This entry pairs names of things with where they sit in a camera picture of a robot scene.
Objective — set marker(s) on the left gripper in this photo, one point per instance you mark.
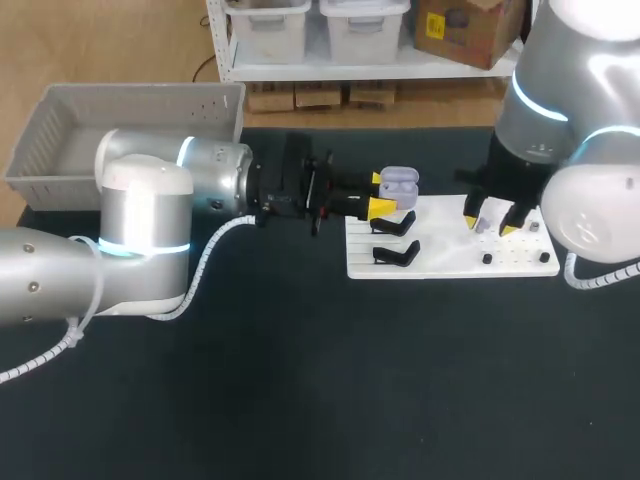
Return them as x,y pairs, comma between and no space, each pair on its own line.
287,192

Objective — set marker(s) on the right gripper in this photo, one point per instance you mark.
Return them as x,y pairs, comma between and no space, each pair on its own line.
510,172

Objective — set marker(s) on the lilac earbud case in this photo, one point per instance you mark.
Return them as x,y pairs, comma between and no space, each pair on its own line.
402,186

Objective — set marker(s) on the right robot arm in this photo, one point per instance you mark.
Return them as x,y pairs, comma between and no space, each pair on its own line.
550,100

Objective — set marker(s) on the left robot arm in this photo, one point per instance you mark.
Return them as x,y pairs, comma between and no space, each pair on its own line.
145,210

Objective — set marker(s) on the lilac earbud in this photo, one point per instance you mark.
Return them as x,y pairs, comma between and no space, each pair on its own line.
481,225

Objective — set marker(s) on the white plate with black stands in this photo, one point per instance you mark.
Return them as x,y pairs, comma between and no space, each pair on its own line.
440,250

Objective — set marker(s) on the small cardboard box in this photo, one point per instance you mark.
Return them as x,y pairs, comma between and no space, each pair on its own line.
270,97
317,96
372,94

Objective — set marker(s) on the large cardboard box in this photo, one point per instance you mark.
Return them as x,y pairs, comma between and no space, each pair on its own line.
465,30

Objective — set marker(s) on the white metal shelf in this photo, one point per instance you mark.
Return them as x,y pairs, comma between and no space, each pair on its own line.
310,71

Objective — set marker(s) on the white storage bin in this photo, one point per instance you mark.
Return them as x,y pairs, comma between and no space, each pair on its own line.
265,30
365,30

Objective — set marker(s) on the grey slotted basket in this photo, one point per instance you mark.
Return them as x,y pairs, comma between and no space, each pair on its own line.
125,107

